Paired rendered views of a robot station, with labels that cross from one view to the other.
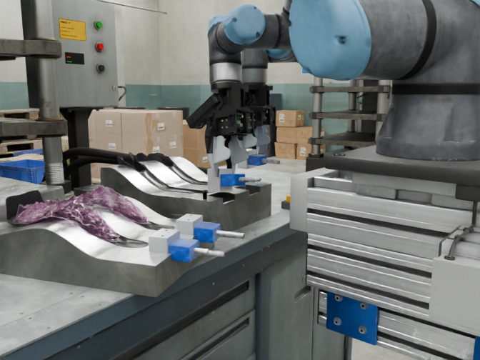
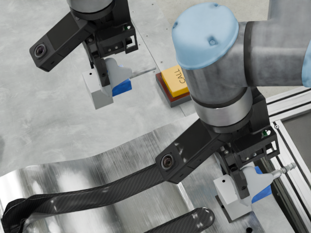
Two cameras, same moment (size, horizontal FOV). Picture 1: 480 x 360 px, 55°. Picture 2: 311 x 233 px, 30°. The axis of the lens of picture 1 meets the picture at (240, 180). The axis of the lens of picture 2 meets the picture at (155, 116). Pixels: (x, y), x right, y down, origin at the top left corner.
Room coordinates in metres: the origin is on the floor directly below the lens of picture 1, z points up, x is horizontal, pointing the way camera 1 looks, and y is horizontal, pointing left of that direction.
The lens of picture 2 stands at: (0.89, 0.42, 1.77)
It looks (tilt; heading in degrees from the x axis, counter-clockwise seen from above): 57 degrees down; 308
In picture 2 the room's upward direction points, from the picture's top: 8 degrees counter-clockwise
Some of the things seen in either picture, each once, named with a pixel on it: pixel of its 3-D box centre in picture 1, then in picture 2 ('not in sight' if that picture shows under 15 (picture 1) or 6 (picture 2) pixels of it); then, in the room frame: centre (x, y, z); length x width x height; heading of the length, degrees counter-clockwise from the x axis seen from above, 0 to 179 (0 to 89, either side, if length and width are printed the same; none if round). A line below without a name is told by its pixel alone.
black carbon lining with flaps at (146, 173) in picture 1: (170, 171); (101, 222); (1.21, 0.19, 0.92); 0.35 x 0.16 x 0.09; 55
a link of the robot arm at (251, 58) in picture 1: (256, 48); not in sight; (1.35, -0.05, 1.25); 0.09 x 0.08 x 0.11; 73
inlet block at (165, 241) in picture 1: (189, 250); not in sight; (0.76, 0.09, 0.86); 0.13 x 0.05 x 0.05; 72
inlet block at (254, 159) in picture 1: (260, 160); (122, 78); (1.33, -0.06, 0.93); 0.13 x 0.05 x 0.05; 55
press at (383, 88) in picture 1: (370, 101); not in sight; (5.57, -1.57, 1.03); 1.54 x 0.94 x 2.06; 144
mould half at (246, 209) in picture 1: (169, 188); (95, 232); (1.23, 0.19, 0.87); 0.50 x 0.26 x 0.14; 55
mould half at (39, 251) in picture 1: (76, 228); not in sight; (0.89, 0.33, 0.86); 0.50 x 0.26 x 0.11; 72
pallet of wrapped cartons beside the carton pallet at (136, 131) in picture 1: (128, 149); not in sight; (5.40, 1.32, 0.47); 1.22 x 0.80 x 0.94; 58
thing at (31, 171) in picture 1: (29, 173); not in sight; (4.56, 2.13, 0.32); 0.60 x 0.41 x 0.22; 60
